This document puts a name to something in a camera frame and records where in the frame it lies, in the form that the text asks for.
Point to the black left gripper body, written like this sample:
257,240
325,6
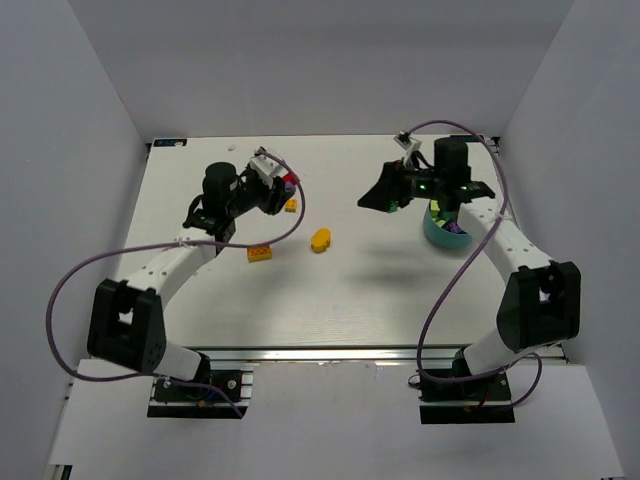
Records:
273,195

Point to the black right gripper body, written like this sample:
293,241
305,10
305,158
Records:
400,181

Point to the lime rectangular lego brick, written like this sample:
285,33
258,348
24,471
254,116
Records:
434,209

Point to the long red lego brick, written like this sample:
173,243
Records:
288,178

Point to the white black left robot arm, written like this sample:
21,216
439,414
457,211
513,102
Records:
127,326

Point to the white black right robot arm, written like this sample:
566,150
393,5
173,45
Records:
541,304

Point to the small yellow square lego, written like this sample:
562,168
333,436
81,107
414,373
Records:
291,206

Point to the teal round divided container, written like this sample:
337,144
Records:
432,229

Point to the blue label sticker right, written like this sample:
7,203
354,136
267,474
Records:
468,138

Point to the blue label sticker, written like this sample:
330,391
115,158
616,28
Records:
169,142
468,138

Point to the yellow long lego brick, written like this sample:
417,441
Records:
259,253

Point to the yellow oval lego brick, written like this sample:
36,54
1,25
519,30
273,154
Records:
320,240

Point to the blue label sticker left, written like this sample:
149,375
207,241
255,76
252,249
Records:
169,142

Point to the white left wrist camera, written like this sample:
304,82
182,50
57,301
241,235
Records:
267,166

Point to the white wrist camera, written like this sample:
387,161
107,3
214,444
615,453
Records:
410,146
267,166

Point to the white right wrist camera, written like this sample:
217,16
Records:
410,146

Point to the aluminium table edge rail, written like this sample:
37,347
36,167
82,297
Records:
434,354

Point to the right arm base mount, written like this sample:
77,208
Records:
484,402

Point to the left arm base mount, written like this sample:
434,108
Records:
229,390

